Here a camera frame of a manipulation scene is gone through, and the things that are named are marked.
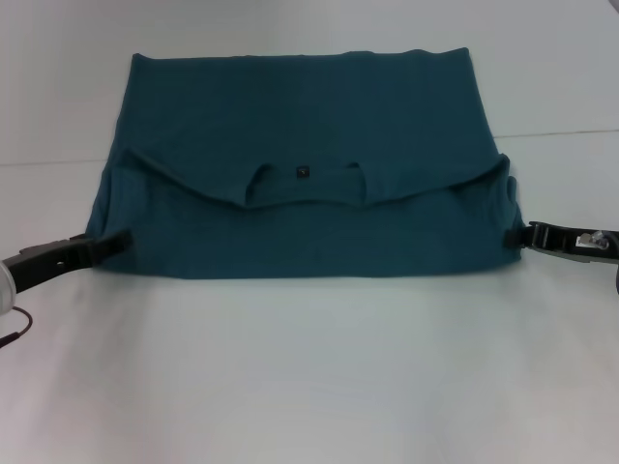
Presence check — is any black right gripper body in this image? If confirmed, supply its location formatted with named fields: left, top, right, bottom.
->
left=526, top=220, right=619, bottom=266

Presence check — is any silver angled cable connector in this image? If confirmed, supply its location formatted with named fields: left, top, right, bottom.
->
left=575, top=230, right=609, bottom=250

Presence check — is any dark red cable loop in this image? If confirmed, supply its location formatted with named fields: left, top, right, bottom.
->
left=0, top=306, right=34, bottom=348

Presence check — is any teal t-shirt with FREE print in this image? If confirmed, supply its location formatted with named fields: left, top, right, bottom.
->
left=84, top=46, right=527, bottom=282

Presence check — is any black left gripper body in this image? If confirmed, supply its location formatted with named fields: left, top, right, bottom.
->
left=8, top=233, right=94, bottom=295

